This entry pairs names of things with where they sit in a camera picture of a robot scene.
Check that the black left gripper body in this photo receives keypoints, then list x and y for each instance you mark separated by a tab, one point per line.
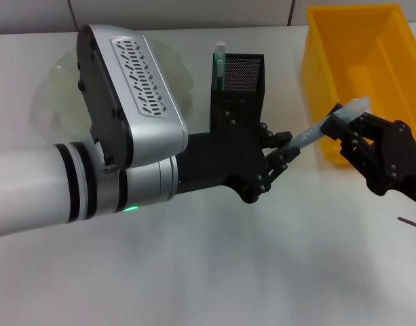
224	159

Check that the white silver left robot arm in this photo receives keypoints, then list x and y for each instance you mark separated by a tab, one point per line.
31	186

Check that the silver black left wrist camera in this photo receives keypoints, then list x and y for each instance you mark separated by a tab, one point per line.
133	102

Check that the black mesh pen holder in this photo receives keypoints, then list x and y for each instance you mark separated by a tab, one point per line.
245	102

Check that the translucent wavy glass fruit plate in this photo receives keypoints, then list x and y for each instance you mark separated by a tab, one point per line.
58	102

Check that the grey pen with clear cap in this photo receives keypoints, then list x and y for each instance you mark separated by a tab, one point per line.
309	136

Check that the green utility knife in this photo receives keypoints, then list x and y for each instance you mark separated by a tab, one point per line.
220	68

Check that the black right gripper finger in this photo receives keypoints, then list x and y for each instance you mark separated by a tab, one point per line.
370	124
336	129

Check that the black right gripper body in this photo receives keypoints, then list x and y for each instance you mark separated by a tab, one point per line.
397	163

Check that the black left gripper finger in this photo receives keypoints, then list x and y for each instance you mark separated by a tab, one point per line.
275	139
279	161

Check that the yellow plastic storage bin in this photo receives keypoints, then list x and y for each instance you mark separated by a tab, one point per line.
363	51

